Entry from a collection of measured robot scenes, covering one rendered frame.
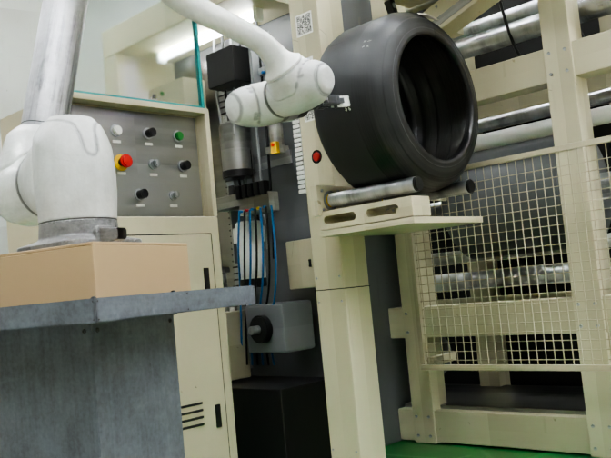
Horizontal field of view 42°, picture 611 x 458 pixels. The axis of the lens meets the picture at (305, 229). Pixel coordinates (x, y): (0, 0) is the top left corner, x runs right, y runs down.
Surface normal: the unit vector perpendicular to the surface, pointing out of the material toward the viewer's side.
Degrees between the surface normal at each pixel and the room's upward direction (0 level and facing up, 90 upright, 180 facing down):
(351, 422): 90
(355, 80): 83
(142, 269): 90
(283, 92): 126
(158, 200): 90
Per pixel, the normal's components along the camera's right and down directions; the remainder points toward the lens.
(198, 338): 0.72, -0.12
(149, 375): 0.89, -0.11
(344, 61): -0.67, -0.37
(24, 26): 0.55, -0.11
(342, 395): -0.69, 0.01
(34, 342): -0.45, -0.02
